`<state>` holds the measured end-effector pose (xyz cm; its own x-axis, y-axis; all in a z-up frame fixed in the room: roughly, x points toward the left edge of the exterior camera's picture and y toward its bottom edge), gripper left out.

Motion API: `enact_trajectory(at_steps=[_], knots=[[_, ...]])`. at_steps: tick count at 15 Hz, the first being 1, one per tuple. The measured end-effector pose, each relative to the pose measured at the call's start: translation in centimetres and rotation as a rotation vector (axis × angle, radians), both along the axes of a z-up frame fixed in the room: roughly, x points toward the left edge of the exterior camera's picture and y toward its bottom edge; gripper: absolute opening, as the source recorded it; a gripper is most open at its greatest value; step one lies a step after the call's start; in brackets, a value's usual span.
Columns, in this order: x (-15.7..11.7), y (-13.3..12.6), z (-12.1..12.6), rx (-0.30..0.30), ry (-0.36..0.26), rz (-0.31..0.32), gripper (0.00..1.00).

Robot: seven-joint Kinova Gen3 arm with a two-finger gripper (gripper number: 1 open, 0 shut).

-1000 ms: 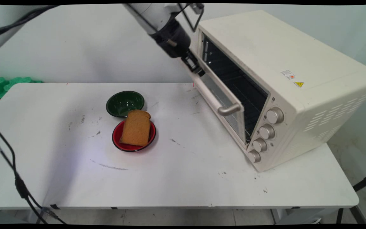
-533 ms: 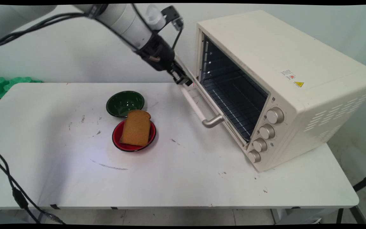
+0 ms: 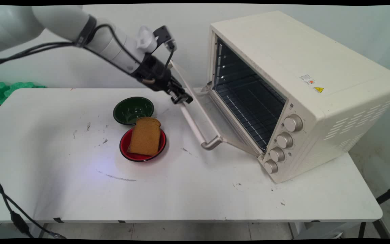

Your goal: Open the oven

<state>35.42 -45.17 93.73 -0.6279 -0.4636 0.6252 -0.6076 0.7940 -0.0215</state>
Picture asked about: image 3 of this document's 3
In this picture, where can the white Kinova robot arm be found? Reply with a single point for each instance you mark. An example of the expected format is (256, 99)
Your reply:
(63, 23)

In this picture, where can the black tripod leg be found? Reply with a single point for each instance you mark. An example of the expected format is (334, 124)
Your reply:
(389, 194)

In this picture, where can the dark green bowl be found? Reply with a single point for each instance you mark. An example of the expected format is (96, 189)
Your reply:
(135, 109)

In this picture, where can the large silver oven knob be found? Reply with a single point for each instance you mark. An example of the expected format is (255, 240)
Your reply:
(294, 122)

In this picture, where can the yellow warning sticker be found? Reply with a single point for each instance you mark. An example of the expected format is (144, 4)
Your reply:
(319, 89)

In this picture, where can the black table leg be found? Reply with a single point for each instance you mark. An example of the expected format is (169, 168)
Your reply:
(381, 230)

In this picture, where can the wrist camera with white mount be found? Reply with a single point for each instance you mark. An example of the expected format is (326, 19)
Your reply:
(154, 39)

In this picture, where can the cream toaster oven body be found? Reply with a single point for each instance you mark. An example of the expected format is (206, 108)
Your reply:
(317, 61)

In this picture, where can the white label sticker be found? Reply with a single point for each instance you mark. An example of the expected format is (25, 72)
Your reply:
(307, 78)

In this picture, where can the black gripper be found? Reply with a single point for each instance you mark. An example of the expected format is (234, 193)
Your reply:
(152, 73)

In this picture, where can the brown bread slice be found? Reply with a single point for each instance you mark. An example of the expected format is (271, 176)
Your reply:
(145, 136)

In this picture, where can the grey table leg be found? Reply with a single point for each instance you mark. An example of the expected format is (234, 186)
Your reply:
(43, 229)

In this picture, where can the red bowl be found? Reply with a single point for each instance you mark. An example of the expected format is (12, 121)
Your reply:
(127, 145)

